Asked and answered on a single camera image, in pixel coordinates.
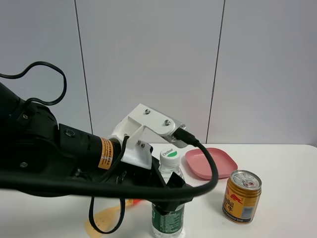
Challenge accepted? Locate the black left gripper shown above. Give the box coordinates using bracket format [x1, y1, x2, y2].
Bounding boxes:
[108, 158, 193, 215]

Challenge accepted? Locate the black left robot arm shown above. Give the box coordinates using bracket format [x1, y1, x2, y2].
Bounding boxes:
[0, 85, 193, 212]

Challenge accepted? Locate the thin black cable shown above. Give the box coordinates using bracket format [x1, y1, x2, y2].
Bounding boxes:
[0, 61, 67, 106]

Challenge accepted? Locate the clear water bottle green label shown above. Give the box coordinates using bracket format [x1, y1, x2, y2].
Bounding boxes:
[152, 148, 185, 238]

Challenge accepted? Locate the pink square plate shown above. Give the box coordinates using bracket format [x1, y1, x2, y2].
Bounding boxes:
[185, 148, 238, 180]

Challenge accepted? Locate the gold energy drink can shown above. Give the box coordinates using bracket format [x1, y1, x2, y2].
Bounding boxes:
[222, 170, 262, 225]

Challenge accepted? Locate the thick black camera cable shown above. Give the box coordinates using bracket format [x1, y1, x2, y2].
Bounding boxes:
[0, 128, 219, 199]

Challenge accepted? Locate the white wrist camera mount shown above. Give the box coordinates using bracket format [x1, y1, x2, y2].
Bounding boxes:
[109, 104, 187, 170]

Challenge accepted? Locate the yellow spatula orange handle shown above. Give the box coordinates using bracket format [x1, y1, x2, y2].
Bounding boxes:
[84, 198, 144, 238]

